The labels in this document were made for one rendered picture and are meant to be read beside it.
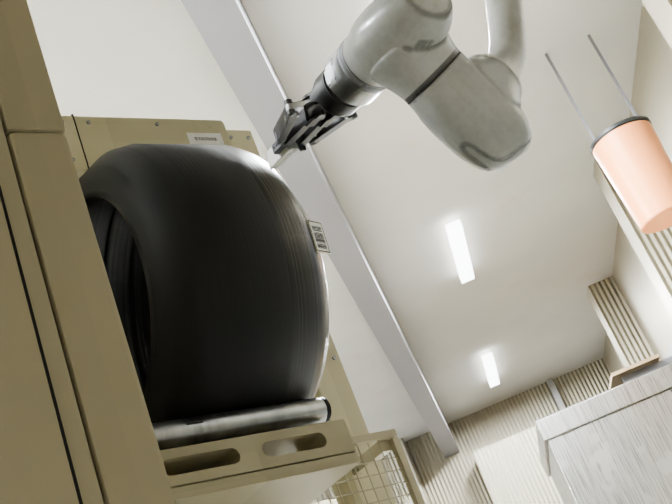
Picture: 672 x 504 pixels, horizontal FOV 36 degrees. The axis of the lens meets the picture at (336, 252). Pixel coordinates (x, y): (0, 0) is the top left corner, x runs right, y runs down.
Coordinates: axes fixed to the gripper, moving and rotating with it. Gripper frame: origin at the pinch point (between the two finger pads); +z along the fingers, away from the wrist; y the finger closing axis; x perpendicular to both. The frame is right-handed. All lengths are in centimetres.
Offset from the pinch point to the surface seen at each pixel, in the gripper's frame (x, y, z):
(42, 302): 44, 64, -54
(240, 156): -8.0, -3.0, 16.3
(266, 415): 37.7, 3.2, 19.3
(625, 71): -212, -478, 253
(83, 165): -32, 5, 63
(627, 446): 14, -510, 392
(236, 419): 37.6, 8.7, 19.3
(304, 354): 29.3, -4.6, 15.8
